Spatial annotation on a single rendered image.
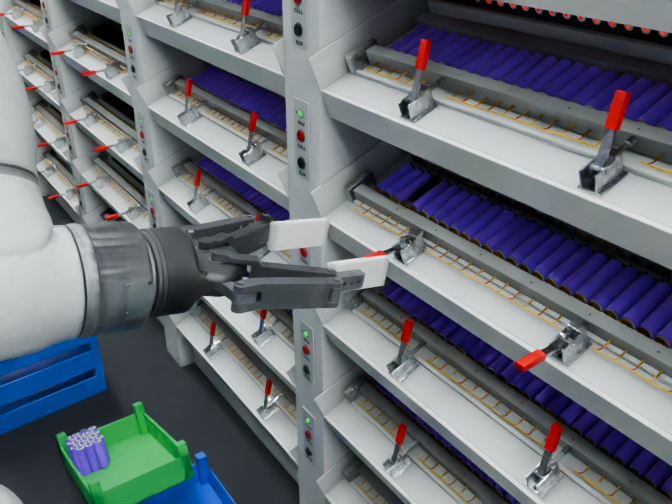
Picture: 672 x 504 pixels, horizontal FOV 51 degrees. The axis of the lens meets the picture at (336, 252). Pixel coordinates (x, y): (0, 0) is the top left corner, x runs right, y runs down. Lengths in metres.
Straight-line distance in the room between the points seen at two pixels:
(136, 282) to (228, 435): 1.24
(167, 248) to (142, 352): 1.51
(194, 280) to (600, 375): 0.43
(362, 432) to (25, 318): 0.82
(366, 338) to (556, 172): 0.50
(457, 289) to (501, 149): 0.20
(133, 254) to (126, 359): 1.52
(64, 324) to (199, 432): 1.26
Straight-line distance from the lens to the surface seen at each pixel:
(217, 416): 1.83
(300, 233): 0.73
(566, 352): 0.79
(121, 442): 1.80
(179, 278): 0.58
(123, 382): 1.99
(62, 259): 0.55
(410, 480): 1.19
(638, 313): 0.82
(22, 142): 0.59
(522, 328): 0.84
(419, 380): 1.05
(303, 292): 0.60
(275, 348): 1.45
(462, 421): 1.00
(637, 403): 0.77
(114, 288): 0.56
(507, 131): 0.81
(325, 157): 1.05
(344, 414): 1.29
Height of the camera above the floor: 1.20
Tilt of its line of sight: 28 degrees down
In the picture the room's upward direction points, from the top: straight up
